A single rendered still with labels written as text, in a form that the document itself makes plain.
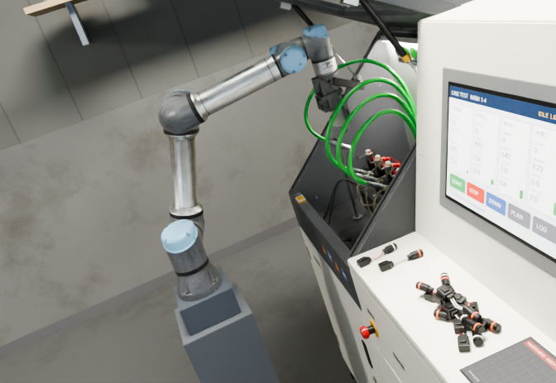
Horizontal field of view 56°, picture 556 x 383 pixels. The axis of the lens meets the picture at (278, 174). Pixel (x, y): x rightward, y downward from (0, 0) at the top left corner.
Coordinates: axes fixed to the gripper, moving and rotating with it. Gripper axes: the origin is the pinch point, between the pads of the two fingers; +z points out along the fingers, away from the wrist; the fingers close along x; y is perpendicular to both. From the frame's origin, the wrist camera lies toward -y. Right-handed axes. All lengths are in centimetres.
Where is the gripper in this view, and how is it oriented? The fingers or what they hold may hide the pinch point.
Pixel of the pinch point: (347, 127)
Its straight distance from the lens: 178.5
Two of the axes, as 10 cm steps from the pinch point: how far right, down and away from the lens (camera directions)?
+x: 2.3, 2.8, -9.3
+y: -9.3, 3.6, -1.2
